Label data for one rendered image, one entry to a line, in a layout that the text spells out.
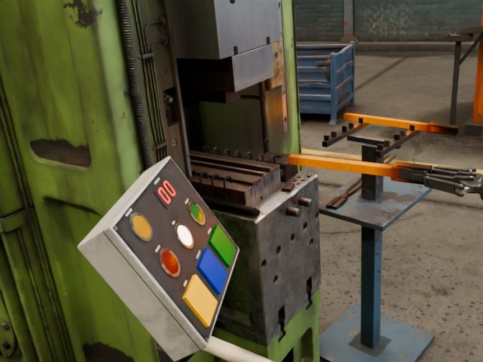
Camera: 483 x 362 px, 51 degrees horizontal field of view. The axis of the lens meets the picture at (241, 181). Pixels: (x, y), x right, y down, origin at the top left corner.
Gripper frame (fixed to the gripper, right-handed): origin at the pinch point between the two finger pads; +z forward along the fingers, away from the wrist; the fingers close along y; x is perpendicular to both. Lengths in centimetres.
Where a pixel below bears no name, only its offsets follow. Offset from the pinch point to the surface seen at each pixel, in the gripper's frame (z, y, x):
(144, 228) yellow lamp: 28, -66, 10
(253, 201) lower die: 43.8, -8.3, -13.4
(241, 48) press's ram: 44, -8, 31
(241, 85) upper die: 44, -9, 22
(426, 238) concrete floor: 34, 153, -107
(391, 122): 27, 61, -7
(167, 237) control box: 28, -60, 5
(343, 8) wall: 354, 747, -37
